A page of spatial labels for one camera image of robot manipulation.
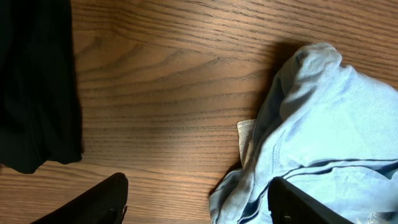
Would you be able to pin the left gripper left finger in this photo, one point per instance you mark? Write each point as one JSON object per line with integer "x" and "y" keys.
{"x": 104, "y": 203}

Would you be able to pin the light blue printed t-shirt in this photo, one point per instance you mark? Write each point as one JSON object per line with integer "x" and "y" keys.
{"x": 325, "y": 128}

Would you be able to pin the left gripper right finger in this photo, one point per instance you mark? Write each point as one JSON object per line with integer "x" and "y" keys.
{"x": 290, "y": 205}

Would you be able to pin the folded black garment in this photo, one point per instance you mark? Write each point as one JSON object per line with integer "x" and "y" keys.
{"x": 40, "y": 109}

